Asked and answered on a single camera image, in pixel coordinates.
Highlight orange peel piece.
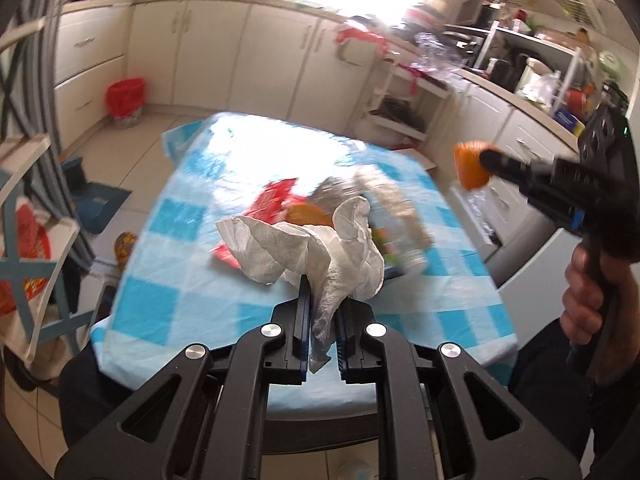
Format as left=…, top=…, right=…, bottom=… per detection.
left=287, top=202, right=333, bottom=228
left=453, top=141, right=493, bottom=191

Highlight red snack packet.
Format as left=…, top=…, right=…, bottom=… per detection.
left=210, top=177, right=301, bottom=271

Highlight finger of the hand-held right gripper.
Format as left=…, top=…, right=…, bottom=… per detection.
left=480, top=147, right=557, bottom=187

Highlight person's right leg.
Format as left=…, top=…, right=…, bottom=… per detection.
left=510, top=320, right=640, bottom=480

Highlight black kitchen appliance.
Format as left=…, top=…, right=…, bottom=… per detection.
left=492, top=50, right=533, bottom=93

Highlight clear plastic bottle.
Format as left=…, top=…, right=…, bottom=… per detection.
left=350, top=166, right=435, bottom=275

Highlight blue white checked tablecloth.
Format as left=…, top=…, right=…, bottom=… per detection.
left=90, top=110, right=518, bottom=406

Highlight cream base cabinets under appliances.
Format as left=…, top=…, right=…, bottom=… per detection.
left=440, top=75, right=586, bottom=241

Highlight white bin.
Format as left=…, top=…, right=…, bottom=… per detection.
left=487, top=230, right=596, bottom=361

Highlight blue floor mat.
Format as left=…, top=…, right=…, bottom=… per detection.
left=75, top=182, right=132, bottom=233

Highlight patterned slipper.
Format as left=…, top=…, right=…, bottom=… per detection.
left=115, top=232, right=138, bottom=272

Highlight beige shelf rack blue frame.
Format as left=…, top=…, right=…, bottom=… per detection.
left=0, top=135, right=101, bottom=366

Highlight white paper towel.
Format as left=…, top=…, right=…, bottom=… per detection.
left=215, top=196, right=386, bottom=375

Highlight clear plastic bag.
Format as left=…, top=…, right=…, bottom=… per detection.
left=412, top=32, right=471, bottom=78
left=452, top=185, right=501, bottom=246

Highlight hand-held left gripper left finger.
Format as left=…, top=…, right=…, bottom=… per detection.
left=54, top=275, right=313, bottom=480

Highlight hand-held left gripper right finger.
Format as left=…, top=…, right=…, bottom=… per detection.
left=335, top=297, right=583, bottom=480

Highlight white trolley rack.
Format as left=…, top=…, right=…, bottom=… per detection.
left=362, top=57, right=451, bottom=143

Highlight small blue box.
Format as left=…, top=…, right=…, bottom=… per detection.
left=62, top=156, right=88, bottom=196

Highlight red round snack pack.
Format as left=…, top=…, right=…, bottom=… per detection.
left=12, top=197, right=55, bottom=311

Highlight cream base cabinets with drawers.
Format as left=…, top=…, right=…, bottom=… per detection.
left=52, top=0, right=386, bottom=126

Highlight person's right hand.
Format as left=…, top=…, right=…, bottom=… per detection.
left=560, top=247, right=640, bottom=386

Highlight white jug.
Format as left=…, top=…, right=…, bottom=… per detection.
left=520, top=57, right=556, bottom=96

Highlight red white plastic bag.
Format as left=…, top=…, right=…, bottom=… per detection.
left=335, top=22, right=396, bottom=66

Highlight red lined waste basket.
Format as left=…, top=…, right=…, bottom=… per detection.
left=107, top=78, right=147, bottom=126

